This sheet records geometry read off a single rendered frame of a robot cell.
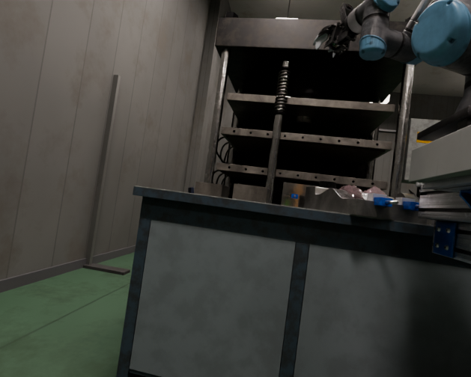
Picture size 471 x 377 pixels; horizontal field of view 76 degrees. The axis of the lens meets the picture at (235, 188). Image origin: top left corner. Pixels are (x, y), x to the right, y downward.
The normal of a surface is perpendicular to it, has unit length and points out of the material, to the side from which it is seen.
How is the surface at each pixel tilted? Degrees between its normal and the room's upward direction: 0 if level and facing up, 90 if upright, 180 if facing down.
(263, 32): 90
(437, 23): 97
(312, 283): 90
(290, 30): 90
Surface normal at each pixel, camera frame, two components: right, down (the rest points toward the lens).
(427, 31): -0.96, -0.01
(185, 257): -0.17, -0.07
